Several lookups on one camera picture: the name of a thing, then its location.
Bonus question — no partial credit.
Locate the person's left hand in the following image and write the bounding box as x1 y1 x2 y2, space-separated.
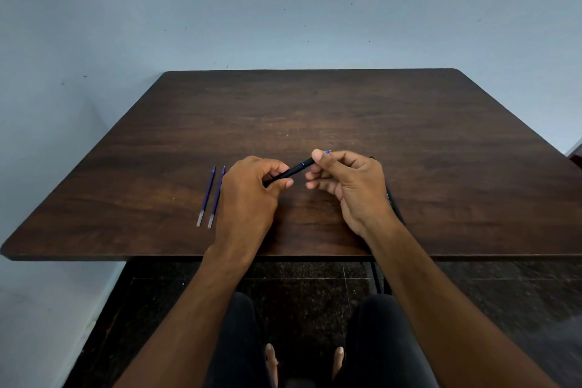
207 156 294 257

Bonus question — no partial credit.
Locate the person's right hand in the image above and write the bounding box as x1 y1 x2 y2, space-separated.
305 149 401 241

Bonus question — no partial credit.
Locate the black pen with blue tip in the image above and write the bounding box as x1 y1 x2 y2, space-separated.
263 150 332 188

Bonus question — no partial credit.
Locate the person's left forearm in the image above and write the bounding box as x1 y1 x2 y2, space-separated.
113 244 256 388

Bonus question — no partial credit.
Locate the person's right forearm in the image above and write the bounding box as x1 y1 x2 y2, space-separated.
365 219 559 388

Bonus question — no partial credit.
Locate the blue pen refill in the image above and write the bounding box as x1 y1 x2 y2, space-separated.
207 166 226 229
196 165 217 228

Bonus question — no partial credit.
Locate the black metal table leg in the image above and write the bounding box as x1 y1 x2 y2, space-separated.
370 260 386 296

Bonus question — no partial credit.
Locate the person's left leg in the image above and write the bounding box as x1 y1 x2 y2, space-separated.
204 292 275 388

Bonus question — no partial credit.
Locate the person's leg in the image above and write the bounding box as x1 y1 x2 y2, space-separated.
204 292 275 388
336 294 439 388

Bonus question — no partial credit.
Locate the person's left foot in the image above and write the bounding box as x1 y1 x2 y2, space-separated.
265 343 279 388

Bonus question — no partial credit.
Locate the person's foot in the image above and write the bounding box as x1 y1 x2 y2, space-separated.
265 343 279 388
331 346 345 381

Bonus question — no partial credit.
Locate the person's right foot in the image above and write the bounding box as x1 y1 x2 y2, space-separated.
331 346 345 381

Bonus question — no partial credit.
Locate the person's right leg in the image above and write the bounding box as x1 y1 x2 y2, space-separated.
336 294 439 388

